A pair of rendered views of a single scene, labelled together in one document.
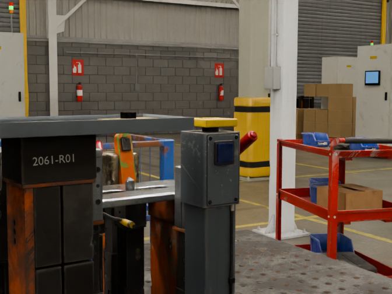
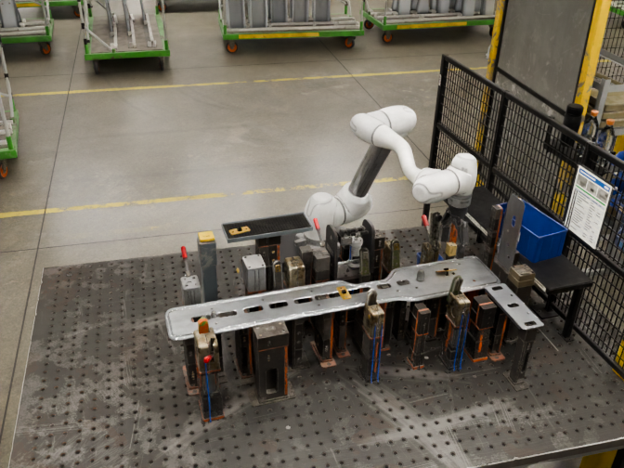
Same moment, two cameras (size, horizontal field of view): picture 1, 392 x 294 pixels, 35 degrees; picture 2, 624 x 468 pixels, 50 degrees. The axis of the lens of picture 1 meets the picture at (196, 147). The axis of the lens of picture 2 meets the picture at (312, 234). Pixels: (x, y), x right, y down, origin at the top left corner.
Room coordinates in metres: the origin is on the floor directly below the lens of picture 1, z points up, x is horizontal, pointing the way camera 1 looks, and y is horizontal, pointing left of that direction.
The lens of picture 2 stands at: (3.09, 1.05, 2.61)
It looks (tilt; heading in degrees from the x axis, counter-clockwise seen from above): 31 degrees down; 196
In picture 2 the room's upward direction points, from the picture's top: 1 degrees clockwise
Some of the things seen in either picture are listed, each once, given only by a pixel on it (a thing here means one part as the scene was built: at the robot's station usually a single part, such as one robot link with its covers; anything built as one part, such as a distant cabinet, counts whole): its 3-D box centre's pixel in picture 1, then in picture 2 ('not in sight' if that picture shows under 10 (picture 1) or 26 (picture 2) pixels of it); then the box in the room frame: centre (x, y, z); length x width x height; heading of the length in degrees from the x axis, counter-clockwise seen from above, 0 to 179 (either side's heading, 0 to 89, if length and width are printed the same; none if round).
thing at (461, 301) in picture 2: not in sight; (454, 331); (0.88, 1.02, 0.87); 0.12 x 0.09 x 0.35; 34
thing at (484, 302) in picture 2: not in sight; (479, 328); (0.79, 1.12, 0.84); 0.11 x 0.10 x 0.28; 34
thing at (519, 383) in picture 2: not in sight; (522, 353); (0.91, 1.30, 0.84); 0.11 x 0.06 x 0.29; 34
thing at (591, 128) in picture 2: not in sight; (589, 134); (0.23, 1.43, 1.53); 0.06 x 0.06 x 0.20
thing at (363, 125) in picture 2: not in sight; (369, 127); (0.33, 0.51, 1.47); 0.18 x 0.14 x 0.13; 54
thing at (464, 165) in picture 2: not in sight; (461, 174); (0.69, 0.95, 1.48); 0.13 x 0.11 x 0.16; 144
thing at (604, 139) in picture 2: not in sight; (604, 143); (0.32, 1.49, 1.53); 0.06 x 0.06 x 0.20
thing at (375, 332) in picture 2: not in sight; (371, 342); (1.05, 0.72, 0.87); 0.12 x 0.09 x 0.35; 34
